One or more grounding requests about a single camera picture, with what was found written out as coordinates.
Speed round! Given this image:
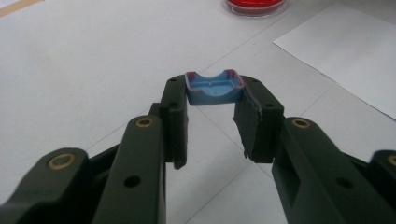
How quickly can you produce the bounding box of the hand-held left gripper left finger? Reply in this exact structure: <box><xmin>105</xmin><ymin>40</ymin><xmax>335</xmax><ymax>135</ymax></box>
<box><xmin>148</xmin><ymin>74</ymin><xmax>190</xmax><ymax>171</ymax></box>

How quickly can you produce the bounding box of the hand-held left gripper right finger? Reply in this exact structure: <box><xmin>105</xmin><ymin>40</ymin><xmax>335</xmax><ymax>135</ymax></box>
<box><xmin>233</xmin><ymin>75</ymin><xmax>286</xmax><ymax>165</ymax></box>

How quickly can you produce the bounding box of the blue stamp cap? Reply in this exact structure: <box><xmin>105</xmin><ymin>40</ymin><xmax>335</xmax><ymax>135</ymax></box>
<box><xmin>184</xmin><ymin>68</ymin><xmax>247</xmax><ymax>106</ymax></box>

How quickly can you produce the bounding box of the white paper sheet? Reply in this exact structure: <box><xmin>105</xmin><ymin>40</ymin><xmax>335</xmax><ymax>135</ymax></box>
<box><xmin>273</xmin><ymin>2</ymin><xmax>396</xmax><ymax>121</ymax></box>

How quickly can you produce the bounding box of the round red ink dish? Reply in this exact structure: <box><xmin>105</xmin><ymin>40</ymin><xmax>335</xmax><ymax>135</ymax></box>
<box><xmin>221</xmin><ymin>0</ymin><xmax>289</xmax><ymax>18</ymax></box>

